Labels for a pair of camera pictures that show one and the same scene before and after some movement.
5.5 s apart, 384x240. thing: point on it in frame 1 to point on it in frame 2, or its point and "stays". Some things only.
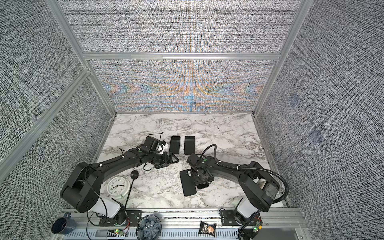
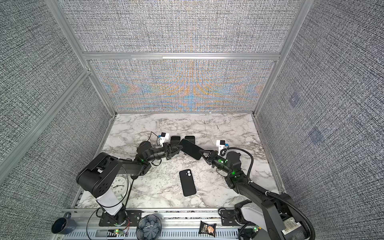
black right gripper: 198,182 to 211,159
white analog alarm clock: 118,187 stays
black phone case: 188,184 stays
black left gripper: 166,162 to 167,150
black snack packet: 205,228 stays
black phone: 174,146 stays
